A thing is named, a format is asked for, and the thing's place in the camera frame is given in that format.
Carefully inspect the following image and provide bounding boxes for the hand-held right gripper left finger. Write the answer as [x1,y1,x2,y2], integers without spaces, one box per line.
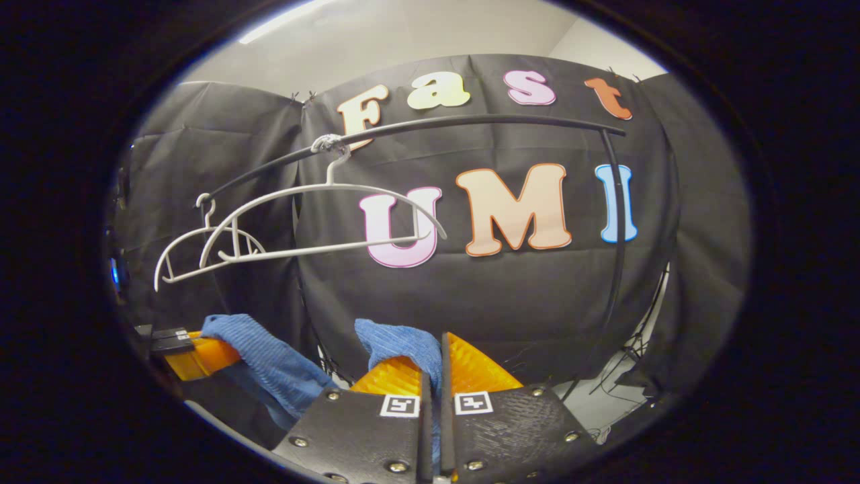
[272,355,434,484]

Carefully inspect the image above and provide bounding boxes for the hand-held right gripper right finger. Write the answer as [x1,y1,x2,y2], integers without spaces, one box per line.
[440,331,599,484]

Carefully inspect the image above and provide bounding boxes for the blue corduroy jacket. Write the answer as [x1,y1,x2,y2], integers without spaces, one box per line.
[200,313,444,465]

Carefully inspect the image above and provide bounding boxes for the white plastic hanger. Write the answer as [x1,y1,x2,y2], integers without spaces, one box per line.
[199,134,449,270]
[153,193,269,293]

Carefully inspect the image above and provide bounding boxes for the black clothes rack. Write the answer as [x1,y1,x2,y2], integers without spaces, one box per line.
[202,113,636,404]

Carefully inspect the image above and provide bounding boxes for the black backdrop cloth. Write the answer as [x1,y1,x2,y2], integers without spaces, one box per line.
[111,54,753,411]

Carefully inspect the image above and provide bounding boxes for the black backdrop stand legs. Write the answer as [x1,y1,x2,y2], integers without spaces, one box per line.
[588,323,673,404]

